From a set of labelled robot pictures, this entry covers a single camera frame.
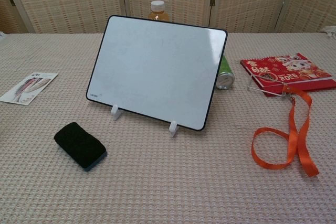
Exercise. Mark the white printed card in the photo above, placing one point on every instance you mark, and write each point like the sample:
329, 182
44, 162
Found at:
29, 87

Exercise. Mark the white plastic bracket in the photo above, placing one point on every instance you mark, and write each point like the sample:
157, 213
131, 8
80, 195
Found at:
173, 130
115, 113

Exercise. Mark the red 2026 desk calendar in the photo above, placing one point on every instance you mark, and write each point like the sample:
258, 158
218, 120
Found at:
291, 68

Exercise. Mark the tea bottle with white cap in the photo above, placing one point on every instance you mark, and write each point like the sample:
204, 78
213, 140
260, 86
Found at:
157, 12

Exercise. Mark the white drawing board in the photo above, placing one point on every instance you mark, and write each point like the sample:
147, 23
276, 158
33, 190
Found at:
157, 72

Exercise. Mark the black board eraser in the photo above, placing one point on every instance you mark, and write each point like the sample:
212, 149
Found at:
78, 145

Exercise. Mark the beige woven tablecloth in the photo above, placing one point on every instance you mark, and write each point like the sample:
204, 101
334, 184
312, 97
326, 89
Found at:
168, 182

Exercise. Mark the green drink can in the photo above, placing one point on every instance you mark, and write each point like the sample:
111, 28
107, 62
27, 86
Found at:
225, 75

